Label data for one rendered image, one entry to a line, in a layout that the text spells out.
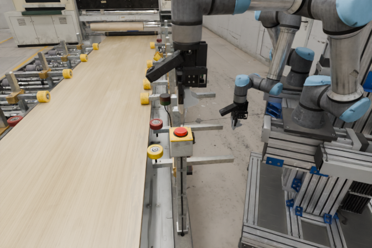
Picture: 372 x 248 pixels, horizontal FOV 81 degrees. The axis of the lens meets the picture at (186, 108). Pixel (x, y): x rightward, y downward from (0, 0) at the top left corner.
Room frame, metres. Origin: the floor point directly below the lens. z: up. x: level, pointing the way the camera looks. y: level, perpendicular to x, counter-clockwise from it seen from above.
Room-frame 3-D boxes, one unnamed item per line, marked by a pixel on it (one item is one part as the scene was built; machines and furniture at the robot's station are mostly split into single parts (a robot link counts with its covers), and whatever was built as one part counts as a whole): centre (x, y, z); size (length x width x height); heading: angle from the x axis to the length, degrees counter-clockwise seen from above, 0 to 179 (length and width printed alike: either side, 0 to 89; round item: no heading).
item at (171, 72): (1.31, 0.09, 0.94); 0.03 x 0.03 x 0.48; 6
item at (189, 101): (0.54, -0.01, 1.34); 0.06 x 0.03 x 0.09; 95
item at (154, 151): (0.84, 0.16, 0.85); 0.08 x 0.08 x 0.11
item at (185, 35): (0.56, 0.00, 1.52); 0.08 x 0.08 x 0.05
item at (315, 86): (0.90, -0.61, 1.21); 0.13 x 0.12 x 0.14; 19
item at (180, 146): (0.55, 0.02, 1.18); 0.07 x 0.07 x 0.08; 6
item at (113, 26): (3.60, 0.87, 1.05); 1.43 x 0.12 x 0.12; 96
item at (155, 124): (1.09, 0.18, 0.85); 0.08 x 0.08 x 0.11
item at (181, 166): (0.55, 0.02, 0.93); 0.05 x 0.05 x 0.45; 6
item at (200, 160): (0.86, -0.04, 0.80); 0.43 x 0.03 x 0.04; 96
